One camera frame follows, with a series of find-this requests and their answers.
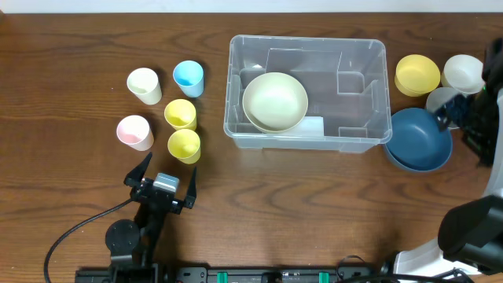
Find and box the cream plastic cup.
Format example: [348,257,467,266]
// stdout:
[127,68,162,105]

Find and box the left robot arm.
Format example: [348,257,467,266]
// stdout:
[105,153,196,267]

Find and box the yellow plastic cup lower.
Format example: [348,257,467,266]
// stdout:
[167,129,201,164]

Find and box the small yellow bowl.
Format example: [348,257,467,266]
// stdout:
[395,54,441,97]

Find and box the clear plastic storage container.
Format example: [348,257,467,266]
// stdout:
[223,35,392,153]

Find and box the yellow plastic cup upper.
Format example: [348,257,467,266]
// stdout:
[163,99,196,130]

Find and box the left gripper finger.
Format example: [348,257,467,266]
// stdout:
[184,168,197,209]
[123,153,152,187]

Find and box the large dark blue bowl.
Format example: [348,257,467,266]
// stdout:
[384,108,453,173]

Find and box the small grey bowl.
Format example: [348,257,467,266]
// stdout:
[425,87,461,126]

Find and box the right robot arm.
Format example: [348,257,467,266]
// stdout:
[381,38,502,282]

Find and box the small white bowl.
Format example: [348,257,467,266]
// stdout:
[441,54,485,94]

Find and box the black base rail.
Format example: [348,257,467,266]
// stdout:
[74,263,377,283]

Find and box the pink plastic cup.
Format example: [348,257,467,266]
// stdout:
[116,115,154,151]

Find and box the light blue plastic cup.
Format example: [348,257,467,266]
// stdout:
[173,61,204,97]

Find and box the yellow plastic cup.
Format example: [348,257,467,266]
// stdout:
[167,129,201,164]
[163,99,196,130]

